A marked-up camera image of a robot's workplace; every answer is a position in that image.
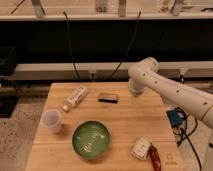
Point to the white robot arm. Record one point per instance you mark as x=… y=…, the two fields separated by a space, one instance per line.
x=196 y=102

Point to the brown and black eraser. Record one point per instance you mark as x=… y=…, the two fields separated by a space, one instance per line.
x=109 y=98

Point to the white plastic bottle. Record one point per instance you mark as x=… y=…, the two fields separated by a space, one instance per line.
x=74 y=99

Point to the green ceramic bowl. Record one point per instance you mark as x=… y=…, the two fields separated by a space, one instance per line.
x=91 y=140

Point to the translucent plastic cup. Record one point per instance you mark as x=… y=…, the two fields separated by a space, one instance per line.
x=51 y=119

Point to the white small box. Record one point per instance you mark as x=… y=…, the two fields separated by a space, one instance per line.
x=140 y=148

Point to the blue device on floor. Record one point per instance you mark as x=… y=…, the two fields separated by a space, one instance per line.
x=176 y=118

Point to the wall power outlet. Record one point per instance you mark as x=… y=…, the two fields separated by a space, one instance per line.
x=92 y=75

